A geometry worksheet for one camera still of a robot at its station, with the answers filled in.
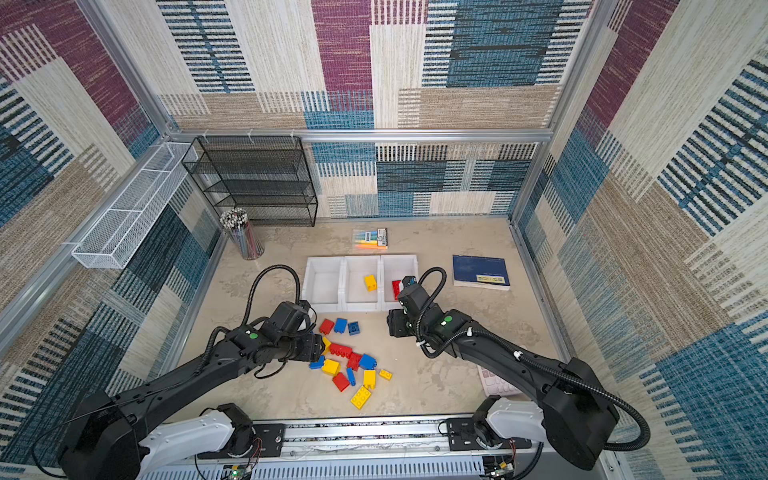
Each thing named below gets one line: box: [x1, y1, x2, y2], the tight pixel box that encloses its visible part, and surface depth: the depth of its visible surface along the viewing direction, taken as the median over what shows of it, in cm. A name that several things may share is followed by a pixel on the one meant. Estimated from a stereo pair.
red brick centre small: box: [347, 352, 362, 372], surface depth 86 cm
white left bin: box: [302, 256, 346, 314], surface depth 101 cm
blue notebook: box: [452, 255, 511, 291], surface depth 105 cm
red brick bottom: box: [332, 372, 350, 392], surface depth 83 cm
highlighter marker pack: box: [352, 228, 388, 250], surface depth 114 cm
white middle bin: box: [342, 255, 382, 312], surface depth 101 cm
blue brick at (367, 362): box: [360, 353, 377, 370], surface depth 86 cm
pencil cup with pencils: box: [220, 208, 265, 261], surface depth 101 cm
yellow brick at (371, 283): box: [364, 274, 378, 292], surface depth 101 cm
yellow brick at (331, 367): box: [321, 359, 341, 376], surface depth 85 cm
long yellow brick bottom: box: [350, 385, 372, 410], surface depth 80 cm
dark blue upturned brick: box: [348, 321, 361, 336], surface depth 93 cm
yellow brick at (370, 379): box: [363, 370, 377, 390], surface depth 83 cm
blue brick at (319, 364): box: [309, 355, 325, 369], surface depth 85 cm
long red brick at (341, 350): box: [329, 342, 354, 359], surface depth 88 cm
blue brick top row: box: [334, 317, 348, 334], surface depth 94 cm
